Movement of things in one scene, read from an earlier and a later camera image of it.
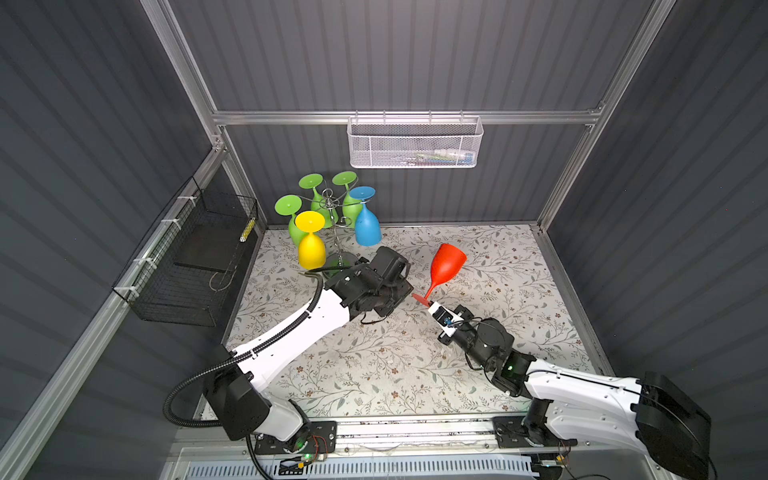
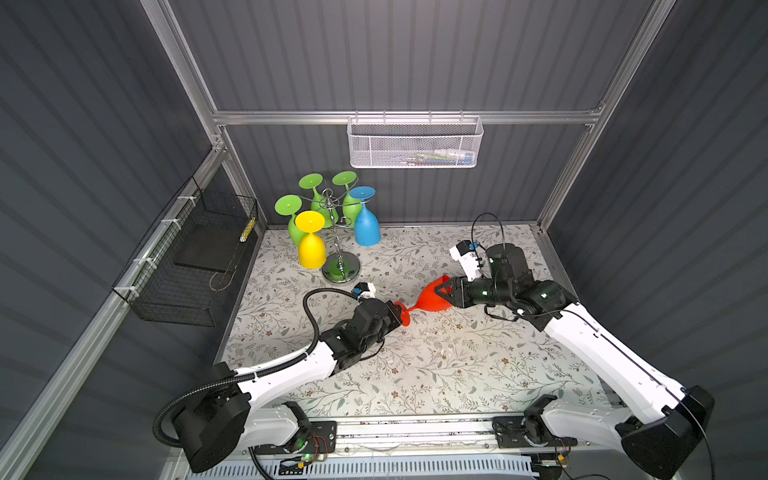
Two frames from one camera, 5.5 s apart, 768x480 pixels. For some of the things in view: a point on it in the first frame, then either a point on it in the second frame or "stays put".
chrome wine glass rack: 338,260 stays put
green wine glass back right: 351,204 stays put
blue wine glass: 368,229 stays put
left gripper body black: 391,297 -> 389,322
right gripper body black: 466,337 -> 481,291
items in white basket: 439,156 stays put
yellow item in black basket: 247,230 stays put
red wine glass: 447,264 -> 430,300
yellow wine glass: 312,251 stays put
